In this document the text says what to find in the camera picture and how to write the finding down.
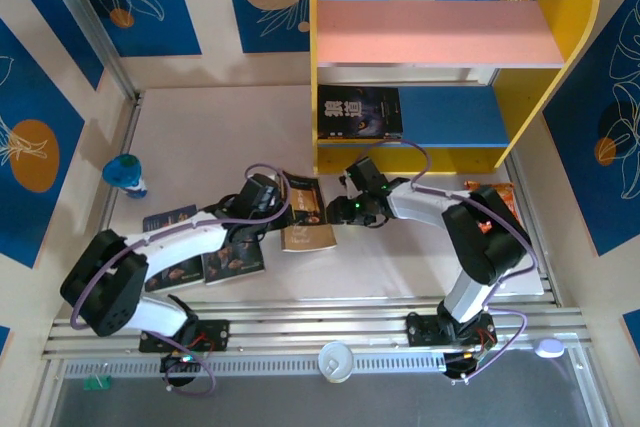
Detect right black adapter board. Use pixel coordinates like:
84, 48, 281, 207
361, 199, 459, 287
442, 349, 484, 379

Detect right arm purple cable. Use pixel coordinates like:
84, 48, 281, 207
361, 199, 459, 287
357, 139, 539, 386

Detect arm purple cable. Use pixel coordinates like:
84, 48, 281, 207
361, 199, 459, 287
357, 139, 539, 386
69, 162, 292, 396

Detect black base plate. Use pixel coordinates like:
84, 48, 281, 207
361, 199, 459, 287
405, 311, 497, 348
138, 317, 231, 354

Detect blue plastic cup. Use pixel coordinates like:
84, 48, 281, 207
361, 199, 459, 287
102, 153, 149, 200

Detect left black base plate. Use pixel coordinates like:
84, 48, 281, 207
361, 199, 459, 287
138, 317, 231, 354

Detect left black adapter board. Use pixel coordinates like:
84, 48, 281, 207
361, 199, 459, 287
159, 352, 201, 374

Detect dark blue portrait book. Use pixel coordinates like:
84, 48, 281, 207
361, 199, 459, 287
201, 239, 265, 287
143, 204, 206, 294

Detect brown green cover book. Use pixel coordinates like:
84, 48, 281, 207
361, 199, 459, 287
279, 174, 338, 254

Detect aluminium corner post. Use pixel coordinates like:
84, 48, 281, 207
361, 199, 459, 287
37, 0, 140, 101

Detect black antler cover book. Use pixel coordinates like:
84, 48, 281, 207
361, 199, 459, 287
318, 133, 404, 141

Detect grey slotted cable duct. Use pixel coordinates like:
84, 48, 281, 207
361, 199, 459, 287
62, 355, 586, 379

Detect black adapter board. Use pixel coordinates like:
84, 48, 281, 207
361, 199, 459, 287
442, 349, 484, 379
159, 352, 201, 374

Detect yellow pink blue bookshelf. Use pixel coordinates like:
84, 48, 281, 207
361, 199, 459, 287
308, 0, 601, 177

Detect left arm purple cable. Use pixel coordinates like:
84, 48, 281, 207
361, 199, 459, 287
69, 162, 292, 396

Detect white table mat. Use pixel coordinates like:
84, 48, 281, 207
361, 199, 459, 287
92, 85, 546, 306

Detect white paper cup lid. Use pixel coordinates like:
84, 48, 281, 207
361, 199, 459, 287
317, 340, 355, 384

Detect dark blue wolf book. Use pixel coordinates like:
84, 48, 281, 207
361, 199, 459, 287
317, 85, 404, 138

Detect aluminium rail frame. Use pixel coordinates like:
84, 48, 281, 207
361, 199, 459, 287
42, 296, 594, 363

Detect orange snack packet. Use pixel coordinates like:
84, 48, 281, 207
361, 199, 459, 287
463, 180, 516, 223

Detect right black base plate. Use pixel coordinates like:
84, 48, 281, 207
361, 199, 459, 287
405, 311, 497, 348

